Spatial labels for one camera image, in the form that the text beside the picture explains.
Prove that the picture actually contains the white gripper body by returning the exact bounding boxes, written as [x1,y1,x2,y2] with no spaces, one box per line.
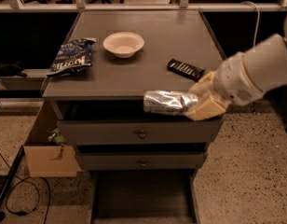
[214,52,264,105]

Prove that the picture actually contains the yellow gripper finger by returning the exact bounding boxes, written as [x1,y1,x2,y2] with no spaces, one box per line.
[188,71,215,99]
[184,92,230,121]

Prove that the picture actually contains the silver blue redbull can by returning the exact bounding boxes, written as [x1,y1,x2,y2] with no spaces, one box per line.
[143,91,198,116]

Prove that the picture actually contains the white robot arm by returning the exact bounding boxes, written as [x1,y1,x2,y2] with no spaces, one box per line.
[184,16,287,121]

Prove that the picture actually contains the grey top drawer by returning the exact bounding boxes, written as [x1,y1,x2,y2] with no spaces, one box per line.
[57,119,223,146]

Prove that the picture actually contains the grey drawer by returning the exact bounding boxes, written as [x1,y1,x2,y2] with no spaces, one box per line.
[75,152,207,171]
[89,170,199,224]
[57,119,223,146]

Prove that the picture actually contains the grey middle drawer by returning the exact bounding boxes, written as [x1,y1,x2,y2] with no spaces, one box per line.
[75,152,207,171]

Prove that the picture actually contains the grey drawer cabinet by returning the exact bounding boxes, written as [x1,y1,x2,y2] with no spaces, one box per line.
[40,8,240,224]

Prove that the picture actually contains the grey bottom drawer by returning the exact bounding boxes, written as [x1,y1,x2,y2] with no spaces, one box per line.
[89,170,199,224]

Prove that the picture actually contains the black chocolate bar wrapper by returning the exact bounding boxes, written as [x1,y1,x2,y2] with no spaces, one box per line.
[167,59,204,82]

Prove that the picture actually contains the white paper bowl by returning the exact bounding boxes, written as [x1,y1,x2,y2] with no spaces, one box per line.
[103,32,144,59]

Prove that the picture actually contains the blue kettle chips bag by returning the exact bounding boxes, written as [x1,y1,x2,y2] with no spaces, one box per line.
[47,38,96,77]

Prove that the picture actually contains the green bottle in box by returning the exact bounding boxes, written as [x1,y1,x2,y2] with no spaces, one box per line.
[48,128,66,146]

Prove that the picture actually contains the cardboard box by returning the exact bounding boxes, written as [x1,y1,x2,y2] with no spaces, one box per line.
[23,102,80,177]

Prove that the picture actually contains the black object on ledge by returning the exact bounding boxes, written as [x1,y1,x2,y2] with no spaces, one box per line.
[0,62,27,77]

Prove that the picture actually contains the black floor bar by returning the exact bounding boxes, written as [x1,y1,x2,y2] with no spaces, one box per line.
[0,147,24,222]

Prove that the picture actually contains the white hanging cable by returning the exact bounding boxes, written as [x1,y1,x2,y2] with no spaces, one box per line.
[240,0,262,49]

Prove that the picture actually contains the black floor cable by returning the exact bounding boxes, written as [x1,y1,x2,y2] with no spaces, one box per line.
[0,146,51,224]

